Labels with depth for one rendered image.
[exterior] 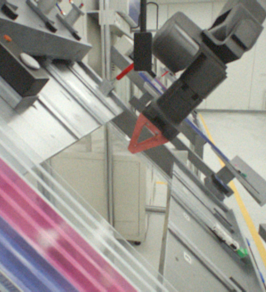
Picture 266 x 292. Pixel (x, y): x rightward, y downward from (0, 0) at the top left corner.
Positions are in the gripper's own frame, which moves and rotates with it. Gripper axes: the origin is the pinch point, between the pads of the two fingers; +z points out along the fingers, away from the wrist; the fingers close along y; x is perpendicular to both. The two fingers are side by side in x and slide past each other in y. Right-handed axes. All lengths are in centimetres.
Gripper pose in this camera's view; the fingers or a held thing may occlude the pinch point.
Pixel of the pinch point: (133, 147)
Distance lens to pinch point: 48.4
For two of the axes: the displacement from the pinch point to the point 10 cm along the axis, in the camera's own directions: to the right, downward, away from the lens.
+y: -2.2, 3.1, -9.2
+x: 7.3, 6.8, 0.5
